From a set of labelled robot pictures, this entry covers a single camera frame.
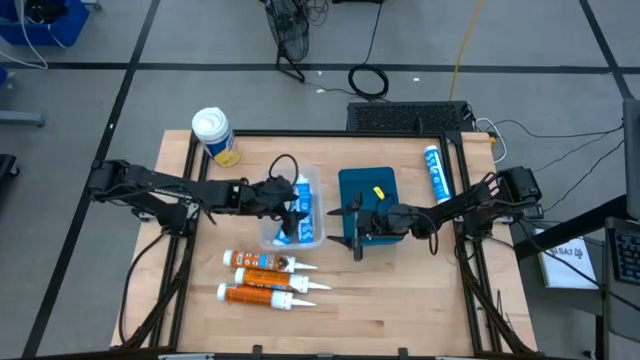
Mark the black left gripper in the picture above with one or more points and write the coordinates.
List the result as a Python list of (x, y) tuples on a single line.
[(265, 197)]

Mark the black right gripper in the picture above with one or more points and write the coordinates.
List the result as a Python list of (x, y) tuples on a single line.
[(390, 220)]

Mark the blue white silicone tube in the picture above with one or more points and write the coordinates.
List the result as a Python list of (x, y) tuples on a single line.
[(437, 175), (306, 230), (280, 240)]

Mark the orange Gorilla sealant tube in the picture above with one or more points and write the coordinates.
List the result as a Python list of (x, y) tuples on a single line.
[(250, 296), (265, 279), (255, 260)]

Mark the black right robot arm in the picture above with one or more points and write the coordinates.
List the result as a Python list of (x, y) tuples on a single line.
[(475, 202)]

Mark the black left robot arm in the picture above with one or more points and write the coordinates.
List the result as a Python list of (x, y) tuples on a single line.
[(150, 182)]

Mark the Lysol wipes canister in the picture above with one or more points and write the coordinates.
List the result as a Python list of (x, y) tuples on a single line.
[(212, 130)]

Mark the clear plastic bin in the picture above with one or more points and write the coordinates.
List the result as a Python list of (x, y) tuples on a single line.
[(265, 240)]

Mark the blue plastic tray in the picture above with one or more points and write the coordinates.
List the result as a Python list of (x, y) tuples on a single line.
[(360, 182)]

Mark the silver aluminium bar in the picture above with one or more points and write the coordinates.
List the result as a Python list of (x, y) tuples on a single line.
[(185, 357), (452, 358)]

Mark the white labelled box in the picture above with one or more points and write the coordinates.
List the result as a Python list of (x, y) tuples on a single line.
[(565, 272)]

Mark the black keyboard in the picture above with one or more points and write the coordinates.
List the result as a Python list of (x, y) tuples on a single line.
[(627, 257)]

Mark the dark desk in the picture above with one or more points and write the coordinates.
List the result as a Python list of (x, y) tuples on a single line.
[(620, 310)]

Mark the black caster base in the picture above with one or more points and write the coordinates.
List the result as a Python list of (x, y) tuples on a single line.
[(7, 167)]

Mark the grey metal foot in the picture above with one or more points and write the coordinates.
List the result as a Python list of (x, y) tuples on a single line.
[(20, 119)]

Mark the grey desk monitor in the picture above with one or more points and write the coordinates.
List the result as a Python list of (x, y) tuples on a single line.
[(632, 160)]

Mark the blue storage bin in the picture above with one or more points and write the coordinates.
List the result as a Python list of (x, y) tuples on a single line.
[(70, 25)]

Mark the black table frame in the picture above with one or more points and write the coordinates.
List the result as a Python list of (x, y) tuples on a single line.
[(325, 134)]

